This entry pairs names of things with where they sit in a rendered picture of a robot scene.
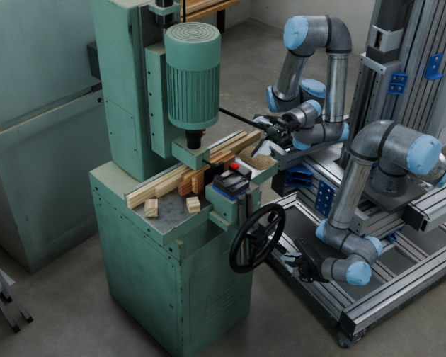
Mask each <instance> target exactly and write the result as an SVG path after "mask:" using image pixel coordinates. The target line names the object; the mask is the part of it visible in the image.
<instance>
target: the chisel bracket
mask: <svg viewBox="0 0 446 357"><path fill-rule="evenodd" d="M171 147H172V156H174V157H175V158H177V159H178V160H180V161H181V162H183V163H184V164H186V165H187V166H189V167H190V168H191V169H193V170H195V171H198V170H200V169H201V168H203V167H205V166H207V165H208V164H206V163H205V162H203V161H202V160H203V159H204V160H206V161H208V162H210V149H209V148H207V147H206V146H204V145H203V144H201V147H200V148H199V149H189V148H188V147H187V138H186V136H185V134H184V135H181V136H180V137H177V138H176V139H174V140H172V141H171Z"/></svg>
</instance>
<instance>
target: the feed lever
mask: <svg viewBox="0 0 446 357"><path fill-rule="evenodd" d="M219 111H220V112H223V113H225V114H227V115H230V116H231V117H234V118H236V119H238V120H241V121H243V122H245V123H248V124H249V125H252V126H254V127H256V128H259V129H261V130H264V131H266V133H267V135H268V136H269V137H274V136H275V135H276V132H277V131H276V129H275V128H274V127H269V128H267V127H264V126H262V125H259V124H258V123H254V122H253V121H251V120H248V119H246V118H243V117H241V116H240V115H237V114H235V113H232V112H230V111H228V110H225V109H223V108H220V107H219Z"/></svg>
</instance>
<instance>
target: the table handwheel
mask: <svg viewBox="0 0 446 357"><path fill-rule="evenodd" d="M271 211H277V212H278V216H277V217H276V218H275V219H274V220H273V221H272V222H271V223H270V224H269V225H268V226H267V227H266V228H265V229H264V230H263V231H261V230H260V229H255V230H254V229H253V228H251V227H252V226H253V225H254V224H255V223H256V222H257V221H258V220H259V219H260V218H261V217H262V216H264V215H265V214H266V213H269V212H271ZM277 223H278V225H277V228H276V231H275V234H274V235H273V238H272V239H271V241H270V242H269V244H268V245H267V247H266V248H265V249H264V250H263V252H262V253H261V254H260V255H259V256H258V257H257V258H256V254H257V251H258V249H261V248H263V247H264V246H265V245H266V244H267V242H268V235H267V233H268V232H269V231H270V230H271V229H272V228H273V227H274V226H275V225H276V224H277ZM285 223H286V212H285V209H284V208H283V207H282V206H281V205H280V204H278V203H269V204H267V205H264V206H262V207H261V208H259V209H257V211H255V212H254V213H253V214H252V215H251V216H250V217H249V218H248V219H247V220H246V221H245V223H244V224H243V225H242V226H241V228H240V229H239V224H238V225H236V226H235V227H234V228H235V229H237V230H238V233H237V234H236V236H235V238H234V241H233V243H232V245H231V249H230V252H229V265H230V267H231V269H232V271H234V272H235V273H239V274H243V273H248V272H250V271H252V270H254V269H255V268H257V267H258V266H260V265H261V264H262V263H263V262H264V261H265V260H266V259H267V258H268V257H269V255H270V254H271V253H272V251H273V249H274V248H275V247H274V246H273V243H274V242H276V243H278V242H279V240H280V238H281V236H282V233H283V231H284V228H285ZM244 237H245V238H248V239H249V243H251V244H252V245H254V247H253V252H252V255H251V260H250V262H249V264H247V265H245V266H239V265H238V263H237V255H238V252H239V248H240V246H241V243H242V241H243V240H244Z"/></svg>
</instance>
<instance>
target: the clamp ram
mask: <svg viewBox="0 0 446 357"><path fill-rule="evenodd" d="M223 173H224V162H223V161H221V162H219V163H217V164H215V168H211V167H210V168H208V169H206V170H205V171H204V191H205V187H206V185H208V184H209V183H212V182H213V179H215V178H216V177H218V176H219V175H221V174H223Z"/></svg>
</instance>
